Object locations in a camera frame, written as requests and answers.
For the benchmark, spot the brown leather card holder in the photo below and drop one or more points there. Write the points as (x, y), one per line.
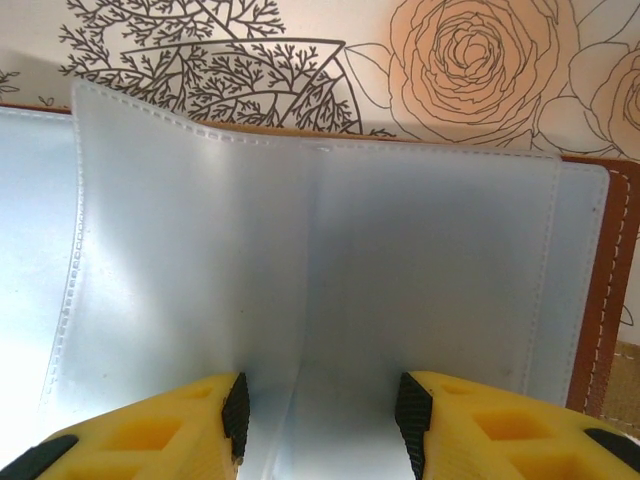
(400, 250)

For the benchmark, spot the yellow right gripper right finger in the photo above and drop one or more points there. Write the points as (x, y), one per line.
(500, 435)

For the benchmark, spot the floral table cover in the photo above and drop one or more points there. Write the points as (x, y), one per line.
(150, 30)

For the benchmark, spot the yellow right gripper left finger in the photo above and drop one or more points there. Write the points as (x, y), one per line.
(150, 440)

